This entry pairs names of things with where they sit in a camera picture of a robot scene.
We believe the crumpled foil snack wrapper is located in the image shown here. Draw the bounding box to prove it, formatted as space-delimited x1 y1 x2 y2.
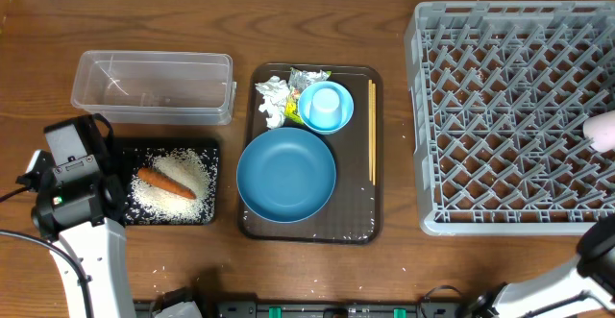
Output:
284 67 332 124

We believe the pile of white rice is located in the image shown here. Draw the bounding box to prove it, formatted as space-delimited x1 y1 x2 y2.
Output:
126 148 217 225

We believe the white cup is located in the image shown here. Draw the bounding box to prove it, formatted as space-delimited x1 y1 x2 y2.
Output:
583 110 615 153

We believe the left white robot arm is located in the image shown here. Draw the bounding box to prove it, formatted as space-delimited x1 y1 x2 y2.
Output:
3 113 136 317

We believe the black waste tray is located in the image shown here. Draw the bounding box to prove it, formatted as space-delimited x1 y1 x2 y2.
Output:
119 137 220 226

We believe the left wooden chopstick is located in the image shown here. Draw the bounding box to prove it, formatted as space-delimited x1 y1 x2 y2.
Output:
368 80 374 184

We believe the blue plastic plate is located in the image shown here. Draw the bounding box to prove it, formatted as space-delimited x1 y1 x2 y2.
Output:
236 127 337 224

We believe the orange carrot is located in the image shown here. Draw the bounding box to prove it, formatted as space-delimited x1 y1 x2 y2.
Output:
137 168 197 200

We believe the light blue bowl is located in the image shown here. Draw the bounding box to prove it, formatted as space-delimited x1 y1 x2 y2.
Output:
299 81 354 135

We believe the crumpled white paper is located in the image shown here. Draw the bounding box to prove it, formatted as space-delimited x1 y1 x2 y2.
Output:
256 76 290 129

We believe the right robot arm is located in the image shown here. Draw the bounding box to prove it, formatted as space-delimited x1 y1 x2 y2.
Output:
456 215 614 318

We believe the brown serving tray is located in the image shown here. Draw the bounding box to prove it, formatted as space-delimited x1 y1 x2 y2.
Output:
237 63 383 245

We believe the light blue cup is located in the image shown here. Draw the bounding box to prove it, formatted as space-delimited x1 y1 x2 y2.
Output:
308 87 342 130

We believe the grey dishwasher rack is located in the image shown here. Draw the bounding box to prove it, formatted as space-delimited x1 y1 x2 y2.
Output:
404 1 614 236

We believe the clear plastic bin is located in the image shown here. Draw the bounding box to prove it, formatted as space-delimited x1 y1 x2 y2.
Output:
71 50 236 126

